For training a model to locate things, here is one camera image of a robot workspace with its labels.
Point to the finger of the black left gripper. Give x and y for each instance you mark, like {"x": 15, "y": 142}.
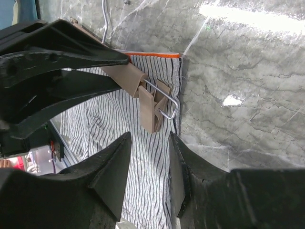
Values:
{"x": 28, "y": 105}
{"x": 31, "y": 48}

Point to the person hand in background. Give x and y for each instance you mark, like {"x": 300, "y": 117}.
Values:
{"x": 15, "y": 162}

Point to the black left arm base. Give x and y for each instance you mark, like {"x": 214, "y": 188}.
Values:
{"x": 56, "y": 142}

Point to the aluminium mounting rail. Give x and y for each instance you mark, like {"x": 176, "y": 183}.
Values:
{"x": 66, "y": 155}

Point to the grey striped boxer underwear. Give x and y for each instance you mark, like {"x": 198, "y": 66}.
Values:
{"x": 92, "y": 125}

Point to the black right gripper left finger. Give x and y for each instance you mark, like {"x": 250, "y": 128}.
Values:
{"x": 87, "y": 195}

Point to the beige clip hanger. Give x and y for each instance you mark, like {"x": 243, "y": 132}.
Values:
{"x": 155, "y": 100}

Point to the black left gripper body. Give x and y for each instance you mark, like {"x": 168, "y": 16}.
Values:
{"x": 13, "y": 140}

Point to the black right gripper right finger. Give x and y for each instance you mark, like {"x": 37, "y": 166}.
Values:
{"x": 206, "y": 197}

